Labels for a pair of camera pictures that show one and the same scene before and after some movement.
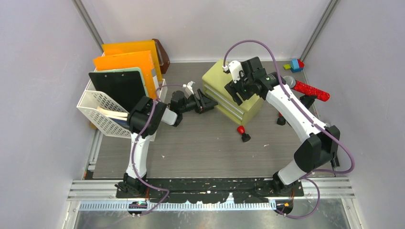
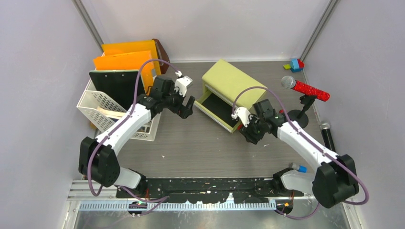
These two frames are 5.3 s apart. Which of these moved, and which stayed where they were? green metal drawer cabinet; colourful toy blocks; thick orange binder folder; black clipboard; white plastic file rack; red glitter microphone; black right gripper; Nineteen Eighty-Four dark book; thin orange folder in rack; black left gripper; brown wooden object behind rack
Moved: black left gripper; green metal drawer cabinet; white plastic file rack; black right gripper
Stayed: red glitter microphone; brown wooden object behind rack; black clipboard; colourful toy blocks; thick orange binder folder; Nineteen Eighty-Four dark book; thin orange folder in rack
